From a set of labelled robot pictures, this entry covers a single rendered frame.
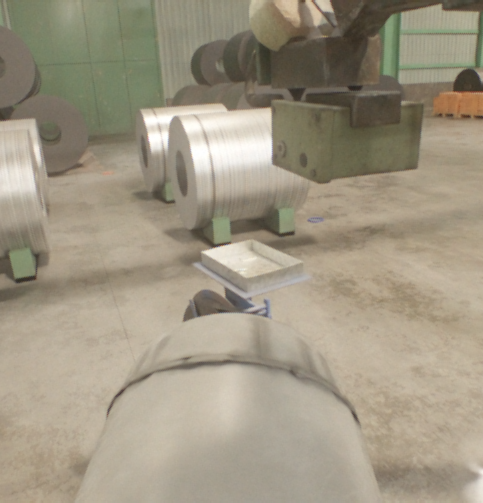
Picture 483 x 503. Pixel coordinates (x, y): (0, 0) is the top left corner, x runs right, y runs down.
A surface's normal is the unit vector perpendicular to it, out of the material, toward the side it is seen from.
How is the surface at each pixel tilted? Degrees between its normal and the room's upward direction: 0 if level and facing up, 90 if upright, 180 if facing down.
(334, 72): 90
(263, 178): 94
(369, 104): 90
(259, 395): 12
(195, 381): 22
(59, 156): 90
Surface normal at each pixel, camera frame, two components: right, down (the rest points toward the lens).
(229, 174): 0.36, 0.25
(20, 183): 0.32, 0.00
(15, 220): 0.36, 0.49
